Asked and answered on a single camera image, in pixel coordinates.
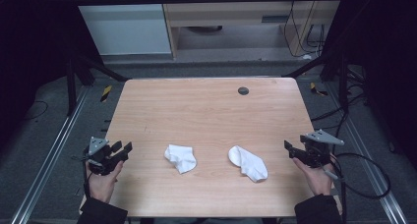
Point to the black curtain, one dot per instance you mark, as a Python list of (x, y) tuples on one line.
[(29, 47), (387, 53)]

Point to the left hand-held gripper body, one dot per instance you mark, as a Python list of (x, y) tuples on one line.
[(98, 160)]

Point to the light wooden desk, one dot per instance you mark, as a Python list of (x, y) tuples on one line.
[(229, 16)]

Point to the black metal stand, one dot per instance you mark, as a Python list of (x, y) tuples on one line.
[(334, 67), (82, 70)]

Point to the long white sock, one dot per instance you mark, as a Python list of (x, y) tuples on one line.
[(250, 165)]

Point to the white cabinet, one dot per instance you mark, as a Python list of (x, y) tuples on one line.
[(124, 30)]

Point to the aluminium floor rail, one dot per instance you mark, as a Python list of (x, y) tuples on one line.
[(49, 158), (367, 165)]

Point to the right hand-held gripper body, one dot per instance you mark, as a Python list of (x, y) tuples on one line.
[(316, 153)]

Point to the crumpled white sock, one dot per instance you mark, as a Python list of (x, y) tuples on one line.
[(182, 158)]

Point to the person's left hand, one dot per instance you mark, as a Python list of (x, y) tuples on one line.
[(102, 186)]

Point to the yellow black striped tape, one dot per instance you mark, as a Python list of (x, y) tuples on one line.
[(106, 93), (317, 90)]

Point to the person's right hand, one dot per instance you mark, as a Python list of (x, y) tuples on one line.
[(319, 181)]

